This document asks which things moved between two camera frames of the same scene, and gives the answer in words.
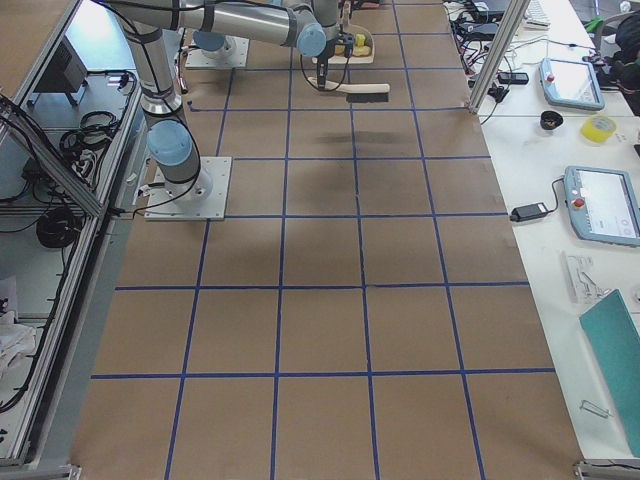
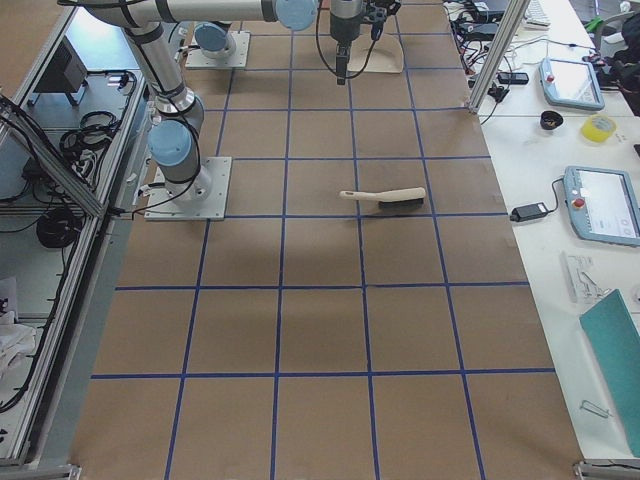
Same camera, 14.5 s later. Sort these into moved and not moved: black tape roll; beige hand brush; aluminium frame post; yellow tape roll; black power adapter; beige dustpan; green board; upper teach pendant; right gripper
Moved: right gripper; beige dustpan; beige hand brush
Not moved: yellow tape roll; black power adapter; aluminium frame post; black tape roll; green board; upper teach pendant
